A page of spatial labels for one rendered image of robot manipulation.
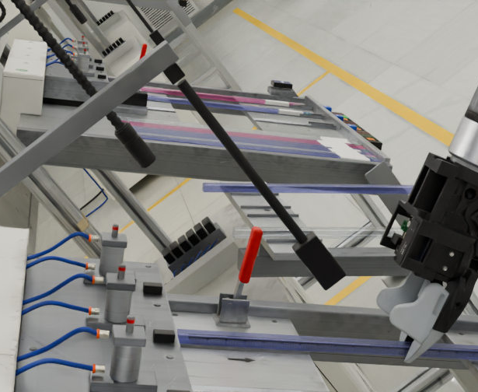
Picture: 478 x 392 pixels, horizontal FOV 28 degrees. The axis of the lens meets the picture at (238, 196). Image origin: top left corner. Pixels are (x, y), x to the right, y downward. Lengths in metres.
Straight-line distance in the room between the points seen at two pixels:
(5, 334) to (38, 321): 0.08
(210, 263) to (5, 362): 1.54
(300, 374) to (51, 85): 1.26
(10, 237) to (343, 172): 1.00
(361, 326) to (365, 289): 2.01
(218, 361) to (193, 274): 1.30
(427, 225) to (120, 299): 0.32
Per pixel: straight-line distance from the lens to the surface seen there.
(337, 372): 2.03
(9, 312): 0.82
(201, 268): 2.25
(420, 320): 1.02
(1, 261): 0.93
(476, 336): 1.15
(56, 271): 0.97
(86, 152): 1.80
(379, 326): 1.12
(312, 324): 1.10
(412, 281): 1.05
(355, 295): 3.14
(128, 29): 6.80
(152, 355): 0.81
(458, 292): 0.99
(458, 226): 1.01
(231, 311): 1.04
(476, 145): 0.98
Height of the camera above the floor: 1.47
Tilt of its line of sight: 19 degrees down
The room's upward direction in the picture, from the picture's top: 38 degrees counter-clockwise
